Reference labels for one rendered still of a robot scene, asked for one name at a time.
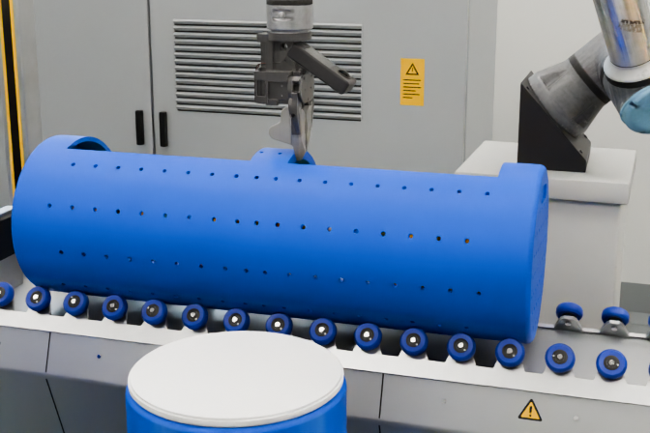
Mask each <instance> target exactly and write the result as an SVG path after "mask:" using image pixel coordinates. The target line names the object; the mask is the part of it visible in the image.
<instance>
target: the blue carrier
mask: <svg viewBox="0 0 650 433"><path fill-rule="evenodd" d="M73 207H74V209H73ZM96 209H97V211H95V210H96ZM119 210H120V213H119V214H118V211H119ZM142 212H143V215H141V214H142ZM165 215H167V217H165ZM214 218H215V219H216V221H214ZM237 220H239V223H237ZM257 222H258V225H256V223H257ZM278 223H279V224H280V226H279V227H278V226H277V224H278ZM304 225H305V226H306V228H305V229H303V226H304ZM547 227H548V175H547V169H546V168H545V167H544V166H543V165H541V164H531V163H515V162H504V163H503V164H502V166H501V169H500V172H499V175H498V177H488V176H473V175H459V174H444V173H429V172H414V171H399V170H385V169H370V168H356V167H340V166H326V165H316V164H315V161H314V159H313V157H312V156H311V154H310V153H309V152H306V153H305V155H304V157H303V158H302V159H301V160H296V157H295V154H294V149H281V148H263V149H261V150H259V151H258V152H257V153H256V154H255V155H254V156H253V157H252V159H251V160H237V159H209V158H195V157H180V156H165V155H150V154H136V153H121V152H111V151H110V149H109V148H108V147H107V146H106V145H105V144H104V143H103V142H102V141H101V140H100V139H98V138H96V137H91V136H76V135H55V136H52V137H49V138H48V139H46V140H45V141H43V142H42V143H41V144H40V145H39V146H38V147H37V148H36V149H35V150H34V151H33V152H32V154H31V155H30V156H29V158H28V160H27V161H26V162H25V164H24V166H23V168H22V170H21V172H20V175H19V178H18V181H17V184H16V187H15V195H14V200H13V207H12V238H13V244H14V249H15V256H16V259H17V262H18V264H19V266H20V268H21V269H22V271H23V273H24V274H25V276H26V277H27V278H28V280H29V281H30V282H32V283H33V284H34V285H35V286H43V287H45V288H46V289H48V290H49V291H55V292H64V293H70V292H72V291H73V290H80V291H82V292H84V293H85V294H86V295H90V296H99V297H108V296H110V295H115V294H116V295H121V296H122V297H124V298H125V299H126V300H134V301H143V302H147V301H149V300H152V299H159V300H161V301H163V302H164V303H168V304H177V305H185V306H188V305H189V304H191V303H200V304H202V305H203V306H204V307H205V308H212V309H220V310H230V309H232V308H235V307H239V308H243V309H244V310H246V311H247V312H248V313H255V314H264V315H272V314H274V313H277V312H282V313H285V314H287V315H288V316H289V317H290V318H298V319H307V320H315V319H317V318H320V317H327V318H329V319H331V320H332V321H333V322H334V323H342V324H350V325H361V324H363V323H366V322H371V323H374V324H375V325H377V326H378V327H379V328H385V329H394V330H403V331H405V330H407V329H409V328H420V329H422V330H423V331H424V332H428V333H437V334H446V335H453V334H455V333H458V332H465V333H468V334H469V335H471V336H472V337H473V338H481V339H489V340H498V341H501V340H502V339H504V338H508V337H511V338H515V339H517V340H518V341H520V342H521V343H524V344H529V343H531V342H532V341H533V340H534V338H535V335H536V331H537V328H538V323H539V317H540V310H541V303H542V295H543V288H544V278H545V267H546V256H547ZM329 228H332V230H331V231H330V232H329ZM383 232H385V236H382V233H383ZM410 235H413V238H411V239H410V238H409V236H410ZM438 237H440V238H441V240H440V241H437V238H438ZM467 239H468V240H469V243H468V244H467V243H466V242H465V240H467ZM130 257H131V258H132V259H131V258H130ZM154 260H155V261H154ZM177 262H178V263H179V264H178V263H177ZM201 265H202V266H201ZM265 271H266V272H267V273H266V272H265ZM315 275H316V276H317V277H316V276H315ZM341 278H342V279H341ZM367 280H368V281H369V282H367ZM394 283H395V284H396V285H395V284H394ZM422 286H424V287H425V288H423V287H422ZM450 289H452V290H450ZM478 292H481V293H478Z"/></svg>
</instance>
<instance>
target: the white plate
mask: <svg viewBox="0 0 650 433"><path fill-rule="evenodd" d="M342 383H343V367H342V365H341V363H340V361H339V359H338V358H337V357H336V356H335V355H333V354H332V353H331V352H330V351H328V350H327V349H325V348H324V347H322V346H320V345H318V344H316V343H314V342H311V341H308V340H305V339H304V338H300V337H296V336H292V335H287V334H282V333H275V332H249V331H240V332H213V333H206V334H201V335H196V336H192V337H187V338H184V339H180V340H177V341H174V342H171V343H168V344H165V345H163V346H162V347H159V348H157V349H155V350H154V351H152V352H150V353H149V354H147V355H145V356H144V357H143V358H142V359H140V360H139V361H138V362H137V363H136V364H135V365H134V367H133V368H132V370H131V372H130V374H129V377H128V387H129V392H130V394H131V396H132V398H133V400H134V401H135V402H136V403H137V404H139V405H140V406H141V407H143V408H144V409H145V410H147V411H149V412H151V413H152V414H155V415H157V416H159V417H161V418H164V419H169V420H173V421H176V422H181V423H184V424H190V425H196V426H205V427H226V428H230V427H249V426H258V425H265V424H271V423H276V422H280V421H285V420H288V419H294V418H297V417H299V416H302V415H304V414H307V413H309V412H311V411H313V410H315V409H317V408H319V407H321V406H322V405H324V404H325V403H327V402H328V401H329V400H331V399H332V398H333V397H334V396H335V395H336V394H337V393H338V392H339V390H340V388H341V386H342Z"/></svg>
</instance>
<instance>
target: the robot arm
mask: <svg viewBox="0 0 650 433"><path fill-rule="evenodd" d="M593 3H594V6H595V10H596V13H597V17H598V20H599V23H600V26H601V29H602V32H600V33H599V34H598V35H597V36H595V37H594V38H593V39H592V40H590V41H589V42H588V43H586V44H585V45H584V46H583V47H581V48H580V49H579V50H578V51H576V52H575V53H574V54H573V55H572V56H570V57H569V58H568V59H567V60H565V61H563V62H561V63H558V64H556V65H553V66H551V67H548V68H546V69H543V70H541V71H538V72H536V73H534V74H533V75H532V76H531V77H529V78H528V82H529V85H530V87H531V89H532V91H533V92H534V94H535V95H536V97H537V98H538V100H539V101H540V103H541V104H542V105H543V107H544V108H545V109H546V111H547V112H548V113H549V114H550V116H551V117H552V118H553V119H554V120H555V121H556V122H557V124H558V125H559V126H560V127H561V128H562V129H563V130H564V131H566V132H567V133H568V134H569V135H570V136H572V137H574V138H578V137H580V136H581V135H582V134H583V133H585V132H586V131H587V129H588V128H589V126H590V125H591V123H592V122H593V121H594V119H595V118H596V116H597V115H598V113H599V112H600V111H601V109H602V108H603V107H604V106H605V105H606V104H607V103H609V102H610V101H612V103H613V105H614V106H615V108H616V110H617V112H618V113H619V115H620V119H621V121H622V122H623V123H624V124H626V126H627V127H628V128H629V129H630V130H632V131H634V132H638V133H642V134H650V6H649V2H648V0H593ZM266 4H267V5H266V15H267V29H269V30H271V32H263V33H262V34H259V33H258V34H256V36H257V42H258V43H260V50H261V63H260V64H261V67H259V65H260V64H257V65H256V68H255V71H254V72H253V75H254V102H255V103H263V104H266V105H276V106H278V105H280V104H288V106H287V107H285V108H284V109H283V110H282V111H281V121H280V122H278V123H277V124H275V125H273V126H271V127H270V128H269V135H270V137H271V138H273V139H275V140H278V141H280V142H283V143H286V144H289V145H292V146H293V149H294V154H295V157H296V160H301V159H302V158H303V157H304V155H305V153H306V151H307V149H308V146H309V142H310V131H311V128H312V119H313V110H314V95H313V94H314V76H316V77H317V78H319V79H320V80H321V81H323V82H324V83H325V84H327V85H328V86H330V87H331V88H332V89H333V90H334V91H336V92H338V93H339V94H341V95H342V94H345V93H347V92H350V91H351V90H352V89H353V87H354V86H355V84H356V82H357V81H356V79H355V78H354V77H353V76H351V75H350V74H349V73H348V72H347V71H345V70H343V69H341V68H340V67H339V66H337V65H336V64H334V63H333V62H332V61H330V60H329V59H327V58H326V57H325V56H323V55H322V54H321V53H319V52H318V51H316V50H315V49H314V48H312V47H311V46H309V45H308V44H307V43H305V42H301V41H309V40H311V31H310V29H312V28H313V20H312V0H266ZM286 45H287V47H286ZM257 66H258V67H257Z"/></svg>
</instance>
